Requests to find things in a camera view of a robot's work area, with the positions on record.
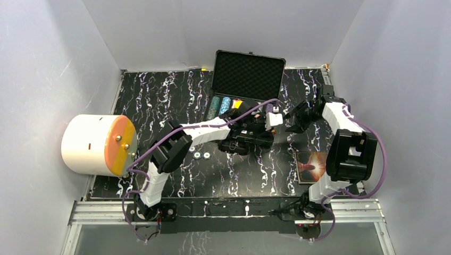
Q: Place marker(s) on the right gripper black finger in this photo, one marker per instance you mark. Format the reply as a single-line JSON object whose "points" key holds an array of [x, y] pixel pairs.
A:
{"points": [[297, 127], [296, 111]]}

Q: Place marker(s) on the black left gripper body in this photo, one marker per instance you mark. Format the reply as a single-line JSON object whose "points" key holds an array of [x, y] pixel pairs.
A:
{"points": [[259, 124]]}

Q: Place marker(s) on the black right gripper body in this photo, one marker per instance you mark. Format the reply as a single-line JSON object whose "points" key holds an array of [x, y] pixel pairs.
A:
{"points": [[307, 115]]}

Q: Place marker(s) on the yellow round button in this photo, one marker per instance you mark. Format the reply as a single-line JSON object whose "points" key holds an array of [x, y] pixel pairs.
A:
{"points": [[237, 103]]}

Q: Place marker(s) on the red playing card deck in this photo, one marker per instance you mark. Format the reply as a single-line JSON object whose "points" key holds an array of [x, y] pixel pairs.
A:
{"points": [[232, 102]]}

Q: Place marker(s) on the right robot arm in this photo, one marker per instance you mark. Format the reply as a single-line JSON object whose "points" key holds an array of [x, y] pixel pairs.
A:
{"points": [[351, 155]]}

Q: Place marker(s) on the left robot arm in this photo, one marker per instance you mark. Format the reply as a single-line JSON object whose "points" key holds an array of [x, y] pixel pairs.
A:
{"points": [[168, 152]]}

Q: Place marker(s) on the light blue chip stack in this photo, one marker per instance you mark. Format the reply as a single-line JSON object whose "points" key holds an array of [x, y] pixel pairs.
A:
{"points": [[225, 105]]}

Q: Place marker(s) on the green-yellow chip stack row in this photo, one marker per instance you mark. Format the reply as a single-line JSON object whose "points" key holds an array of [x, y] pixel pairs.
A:
{"points": [[214, 105]]}

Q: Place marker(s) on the dark hardcover book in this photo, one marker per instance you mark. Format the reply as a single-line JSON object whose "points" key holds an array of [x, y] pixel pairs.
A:
{"points": [[310, 166]]}

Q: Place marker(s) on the black poker chip case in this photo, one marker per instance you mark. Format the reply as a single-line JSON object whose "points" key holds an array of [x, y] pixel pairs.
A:
{"points": [[245, 76]]}

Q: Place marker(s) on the white cylinder with orange lid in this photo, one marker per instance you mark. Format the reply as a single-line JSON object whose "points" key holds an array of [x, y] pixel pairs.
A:
{"points": [[102, 145]]}

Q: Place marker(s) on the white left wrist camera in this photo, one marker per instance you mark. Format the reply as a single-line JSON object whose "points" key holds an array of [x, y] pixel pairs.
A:
{"points": [[273, 117]]}

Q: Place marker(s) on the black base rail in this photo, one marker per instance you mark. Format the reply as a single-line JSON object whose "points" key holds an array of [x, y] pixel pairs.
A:
{"points": [[286, 215]]}

